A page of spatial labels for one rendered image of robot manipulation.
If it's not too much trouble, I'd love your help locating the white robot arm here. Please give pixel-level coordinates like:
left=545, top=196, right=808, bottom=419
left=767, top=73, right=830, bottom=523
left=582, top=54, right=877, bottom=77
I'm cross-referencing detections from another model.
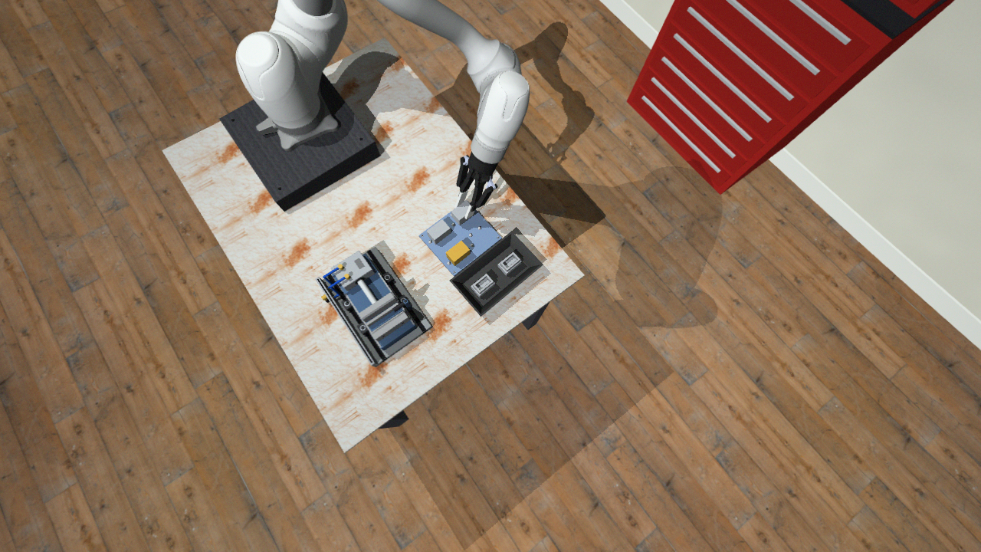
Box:
left=236, top=0, right=530, bottom=164

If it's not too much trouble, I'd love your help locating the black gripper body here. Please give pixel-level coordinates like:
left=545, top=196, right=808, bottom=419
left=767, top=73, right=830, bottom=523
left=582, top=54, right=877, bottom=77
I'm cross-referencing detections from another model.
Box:
left=468, top=152, right=497, bottom=183

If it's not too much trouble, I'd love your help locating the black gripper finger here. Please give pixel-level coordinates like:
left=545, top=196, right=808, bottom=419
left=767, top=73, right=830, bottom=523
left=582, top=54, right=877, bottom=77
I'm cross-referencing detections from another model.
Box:
left=455, top=155, right=474, bottom=208
left=465, top=173, right=497, bottom=219

